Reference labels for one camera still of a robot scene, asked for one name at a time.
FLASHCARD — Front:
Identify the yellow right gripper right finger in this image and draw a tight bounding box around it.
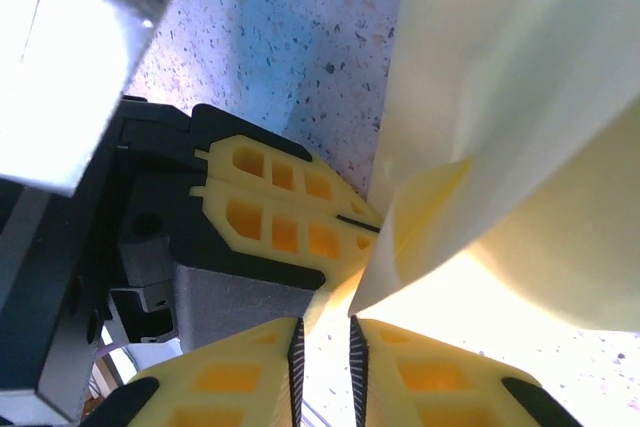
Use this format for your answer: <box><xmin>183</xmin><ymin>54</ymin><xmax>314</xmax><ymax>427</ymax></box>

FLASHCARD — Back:
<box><xmin>349</xmin><ymin>316</ymin><xmax>586</xmax><ymax>427</ymax></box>

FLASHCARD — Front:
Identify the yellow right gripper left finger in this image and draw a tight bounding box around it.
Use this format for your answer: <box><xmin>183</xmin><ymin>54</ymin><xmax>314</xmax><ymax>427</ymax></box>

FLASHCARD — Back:
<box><xmin>89</xmin><ymin>316</ymin><xmax>306</xmax><ymax>427</ymax></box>

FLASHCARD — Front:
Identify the yellow cloth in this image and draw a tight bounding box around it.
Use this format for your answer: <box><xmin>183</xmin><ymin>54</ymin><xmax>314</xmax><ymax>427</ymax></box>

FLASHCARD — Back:
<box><xmin>347</xmin><ymin>0</ymin><xmax>640</xmax><ymax>333</ymax></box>

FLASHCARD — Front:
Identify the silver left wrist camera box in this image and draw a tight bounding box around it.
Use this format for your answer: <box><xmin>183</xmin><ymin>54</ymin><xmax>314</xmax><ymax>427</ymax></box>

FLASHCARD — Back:
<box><xmin>0</xmin><ymin>0</ymin><xmax>191</xmax><ymax>198</ymax></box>

